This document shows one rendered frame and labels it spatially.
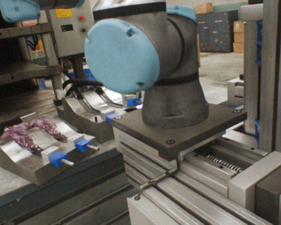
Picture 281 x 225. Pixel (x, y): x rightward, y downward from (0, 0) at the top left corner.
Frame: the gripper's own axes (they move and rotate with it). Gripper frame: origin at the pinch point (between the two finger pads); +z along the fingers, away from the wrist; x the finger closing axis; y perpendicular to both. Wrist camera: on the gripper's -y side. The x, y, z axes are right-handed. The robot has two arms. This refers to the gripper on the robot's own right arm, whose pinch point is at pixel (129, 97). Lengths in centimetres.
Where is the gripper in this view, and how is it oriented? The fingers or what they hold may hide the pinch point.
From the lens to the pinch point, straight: 113.5
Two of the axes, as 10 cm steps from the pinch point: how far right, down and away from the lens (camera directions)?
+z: 0.9, 9.8, 1.5
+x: 8.2, -1.6, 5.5
